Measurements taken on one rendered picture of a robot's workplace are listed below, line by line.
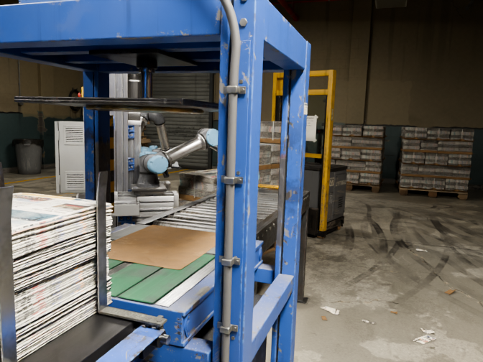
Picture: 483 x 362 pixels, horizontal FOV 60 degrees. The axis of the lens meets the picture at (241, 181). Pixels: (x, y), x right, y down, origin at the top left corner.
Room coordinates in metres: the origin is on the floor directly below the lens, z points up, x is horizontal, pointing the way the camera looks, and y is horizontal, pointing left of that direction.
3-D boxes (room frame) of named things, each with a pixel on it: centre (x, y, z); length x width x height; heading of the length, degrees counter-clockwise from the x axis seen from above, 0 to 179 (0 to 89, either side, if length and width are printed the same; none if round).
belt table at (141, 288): (1.41, 0.32, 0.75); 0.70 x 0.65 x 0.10; 161
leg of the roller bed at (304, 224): (2.90, -0.45, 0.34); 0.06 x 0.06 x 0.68; 71
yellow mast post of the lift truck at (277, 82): (4.98, -0.39, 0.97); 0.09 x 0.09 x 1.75; 54
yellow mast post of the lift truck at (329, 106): (4.59, -0.92, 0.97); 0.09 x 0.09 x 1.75; 54
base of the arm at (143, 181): (2.78, 0.62, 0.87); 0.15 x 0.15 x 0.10
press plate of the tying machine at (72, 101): (1.41, 0.32, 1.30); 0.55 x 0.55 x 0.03; 71
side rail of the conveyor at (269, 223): (2.29, -0.25, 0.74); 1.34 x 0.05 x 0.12; 161
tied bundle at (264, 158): (3.96, -0.04, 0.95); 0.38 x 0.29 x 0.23; 55
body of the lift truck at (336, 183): (5.08, -0.87, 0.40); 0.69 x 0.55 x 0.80; 54
